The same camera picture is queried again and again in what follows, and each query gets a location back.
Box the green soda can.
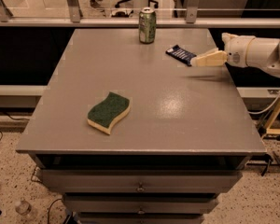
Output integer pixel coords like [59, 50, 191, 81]
[139, 7, 156, 44]

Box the grey drawer cabinet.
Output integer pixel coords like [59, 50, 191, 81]
[17, 28, 265, 224]

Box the top drawer knob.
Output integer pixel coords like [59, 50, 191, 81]
[136, 183, 145, 193]

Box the drawer knob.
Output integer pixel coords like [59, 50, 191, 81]
[136, 183, 145, 193]
[137, 207, 146, 215]

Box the wooden frame stand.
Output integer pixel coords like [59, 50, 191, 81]
[261, 100, 280, 138]

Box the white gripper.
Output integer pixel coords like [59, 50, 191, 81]
[190, 33, 255, 67]

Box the blue rxbar blueberry wrapper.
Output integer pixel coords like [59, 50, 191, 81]
[165, 45, 196, 66]

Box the green and yellow sponge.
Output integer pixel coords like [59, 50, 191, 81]
[87, 92, 131, 135]

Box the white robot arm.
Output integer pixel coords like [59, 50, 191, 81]
[190, 33, 280, 78]

